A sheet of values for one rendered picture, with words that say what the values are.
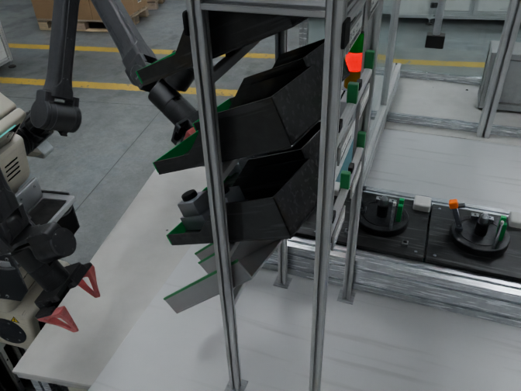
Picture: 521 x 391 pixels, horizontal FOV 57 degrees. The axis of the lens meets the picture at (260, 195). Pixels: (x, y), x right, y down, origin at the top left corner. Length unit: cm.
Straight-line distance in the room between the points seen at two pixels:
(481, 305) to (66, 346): 98
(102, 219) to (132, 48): 204
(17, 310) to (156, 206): 50
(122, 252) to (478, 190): 115
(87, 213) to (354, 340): 228
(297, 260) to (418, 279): 30
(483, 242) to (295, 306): 49
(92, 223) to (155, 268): 173
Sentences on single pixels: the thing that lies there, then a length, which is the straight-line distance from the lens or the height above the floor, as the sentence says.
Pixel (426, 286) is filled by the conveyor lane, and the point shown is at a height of 92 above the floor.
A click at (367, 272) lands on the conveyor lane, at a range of 125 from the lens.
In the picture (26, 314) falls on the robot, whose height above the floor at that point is 80.
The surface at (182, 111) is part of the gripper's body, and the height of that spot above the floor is 135.
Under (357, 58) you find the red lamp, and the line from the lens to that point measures 133.
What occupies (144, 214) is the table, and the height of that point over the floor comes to 86.
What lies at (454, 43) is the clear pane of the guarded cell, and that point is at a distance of 251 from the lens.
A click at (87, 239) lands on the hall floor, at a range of 297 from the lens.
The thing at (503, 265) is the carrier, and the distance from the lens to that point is 130.
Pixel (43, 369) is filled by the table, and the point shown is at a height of 86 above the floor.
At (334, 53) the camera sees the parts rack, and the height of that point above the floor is 160.
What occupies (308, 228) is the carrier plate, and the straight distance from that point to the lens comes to 130.
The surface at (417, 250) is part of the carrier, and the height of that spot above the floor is 97.
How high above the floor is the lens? 179
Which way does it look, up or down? 35 degrees down
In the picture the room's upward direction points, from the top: 2 degrees counter-clockwise
